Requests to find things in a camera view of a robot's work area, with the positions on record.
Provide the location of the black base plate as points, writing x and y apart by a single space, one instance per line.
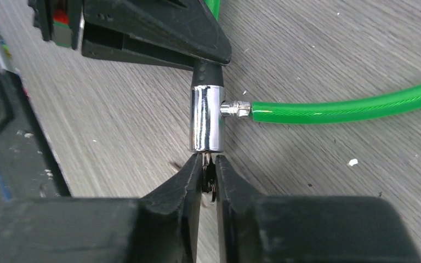
27 166

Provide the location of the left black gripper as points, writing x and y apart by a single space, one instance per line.
161 33

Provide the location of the green cable bike lock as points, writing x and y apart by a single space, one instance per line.
209 109

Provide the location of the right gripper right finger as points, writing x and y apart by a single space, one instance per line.
254 227

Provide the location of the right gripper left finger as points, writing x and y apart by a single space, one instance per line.
159 227

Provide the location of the small silver keys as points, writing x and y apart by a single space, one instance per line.
208 180

